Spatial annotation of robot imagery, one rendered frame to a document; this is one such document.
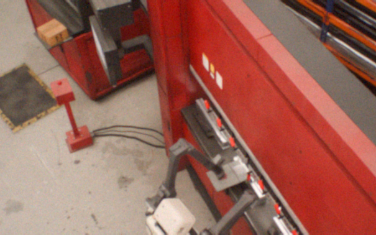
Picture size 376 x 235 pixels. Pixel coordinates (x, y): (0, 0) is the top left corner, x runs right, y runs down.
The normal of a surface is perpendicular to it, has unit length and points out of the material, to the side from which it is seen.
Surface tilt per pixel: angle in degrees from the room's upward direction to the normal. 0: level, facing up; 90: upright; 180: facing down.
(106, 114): 0
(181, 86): 90
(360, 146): 0
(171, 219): 47
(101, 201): 0
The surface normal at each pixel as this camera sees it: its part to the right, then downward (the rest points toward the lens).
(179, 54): 0.42, 0.67
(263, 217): -0.04, -0.66
